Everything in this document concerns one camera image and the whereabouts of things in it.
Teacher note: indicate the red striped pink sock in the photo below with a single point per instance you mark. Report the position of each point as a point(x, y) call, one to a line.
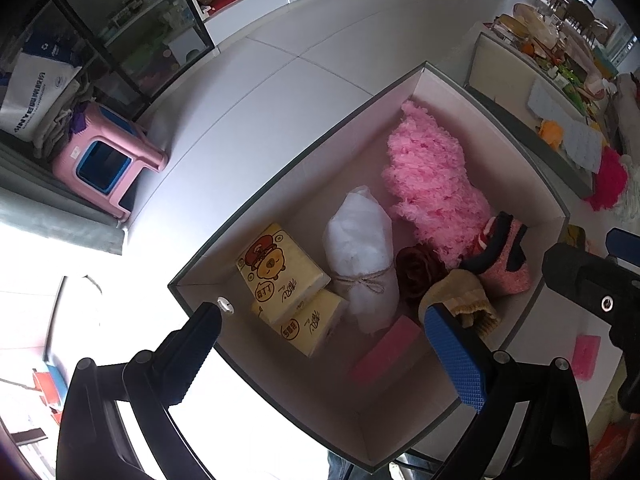
point(497, 257)

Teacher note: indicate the dark red rose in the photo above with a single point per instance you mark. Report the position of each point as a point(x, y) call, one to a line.
point(418, 268)

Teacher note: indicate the magenta fluffy plush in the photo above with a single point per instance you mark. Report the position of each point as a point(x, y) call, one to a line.
point(609, 183)

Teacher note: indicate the orange yarn ball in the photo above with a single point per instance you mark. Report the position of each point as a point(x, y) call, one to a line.
point(551, 133)

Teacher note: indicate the large green-edged storage box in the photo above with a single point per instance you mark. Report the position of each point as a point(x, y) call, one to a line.
point(327, 269)

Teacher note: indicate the pink plastic stool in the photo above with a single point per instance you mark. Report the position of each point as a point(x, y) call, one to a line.
point(104, 154)

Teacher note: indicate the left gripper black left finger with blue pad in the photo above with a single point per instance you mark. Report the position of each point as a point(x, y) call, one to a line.
point(93, 442)

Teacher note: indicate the yellow capybara tissue pack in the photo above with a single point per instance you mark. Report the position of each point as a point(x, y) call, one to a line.
point(279, 274)

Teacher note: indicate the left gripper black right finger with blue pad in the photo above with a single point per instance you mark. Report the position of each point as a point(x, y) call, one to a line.
point(552, 442)

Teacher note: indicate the beige knitted pouch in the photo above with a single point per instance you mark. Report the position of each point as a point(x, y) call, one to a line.
point(462, 293)

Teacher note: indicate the pink knitted item olive ends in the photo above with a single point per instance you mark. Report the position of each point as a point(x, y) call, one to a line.
point(575, 236)

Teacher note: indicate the light blue cloth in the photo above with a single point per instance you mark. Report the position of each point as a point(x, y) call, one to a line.
point(582, 144)

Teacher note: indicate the white printed bag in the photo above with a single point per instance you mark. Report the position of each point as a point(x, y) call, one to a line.
point(41, 73)

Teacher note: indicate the white green fluffy cloth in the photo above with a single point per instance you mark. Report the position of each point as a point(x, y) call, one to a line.
point(627, 207)

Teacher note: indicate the white grey sofa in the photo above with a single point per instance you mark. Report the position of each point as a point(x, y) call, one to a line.
point(622, 116)

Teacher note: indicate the white bundle with rope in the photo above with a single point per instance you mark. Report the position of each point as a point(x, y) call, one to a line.
point(358, 242)

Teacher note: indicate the shallow green tray box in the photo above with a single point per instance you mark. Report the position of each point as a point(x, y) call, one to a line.
point(501, 78)

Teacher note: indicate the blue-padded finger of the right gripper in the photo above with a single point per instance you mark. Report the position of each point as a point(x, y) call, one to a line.
point(622, 244)

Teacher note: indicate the light pink fluffy plush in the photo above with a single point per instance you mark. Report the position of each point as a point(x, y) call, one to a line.
point(426, 173)

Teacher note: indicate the pink sponge block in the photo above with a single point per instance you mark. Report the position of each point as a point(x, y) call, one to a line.
point(386, 352)
point(585, 356)

